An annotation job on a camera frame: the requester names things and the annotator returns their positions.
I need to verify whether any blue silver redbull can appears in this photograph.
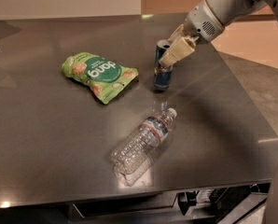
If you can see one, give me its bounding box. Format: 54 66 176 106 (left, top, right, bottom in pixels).
153 39 173 91

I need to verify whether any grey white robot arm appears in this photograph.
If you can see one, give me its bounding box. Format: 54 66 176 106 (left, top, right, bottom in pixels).
159 0 278 67

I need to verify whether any black equipment under table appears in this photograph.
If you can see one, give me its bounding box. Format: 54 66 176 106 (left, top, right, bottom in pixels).
176 183 271 224

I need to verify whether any clear plastic water bottle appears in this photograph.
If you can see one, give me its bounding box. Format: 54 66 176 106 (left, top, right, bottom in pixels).
110 108 177 175

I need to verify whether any green dang snack bag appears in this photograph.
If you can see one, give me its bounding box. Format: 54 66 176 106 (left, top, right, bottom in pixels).
62 52 139 105

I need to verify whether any metal drawer under table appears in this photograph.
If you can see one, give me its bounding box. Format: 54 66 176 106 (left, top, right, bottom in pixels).
68 191 177 221

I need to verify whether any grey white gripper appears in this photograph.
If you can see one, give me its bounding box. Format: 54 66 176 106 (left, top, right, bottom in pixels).
160 0 225 67

